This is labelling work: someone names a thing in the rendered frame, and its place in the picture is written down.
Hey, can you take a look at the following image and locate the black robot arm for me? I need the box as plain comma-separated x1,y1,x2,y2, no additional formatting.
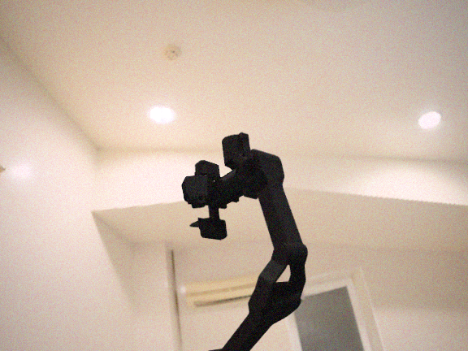
181,132,308,351

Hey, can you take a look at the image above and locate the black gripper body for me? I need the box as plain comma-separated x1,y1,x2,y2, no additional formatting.
194,160,239,240

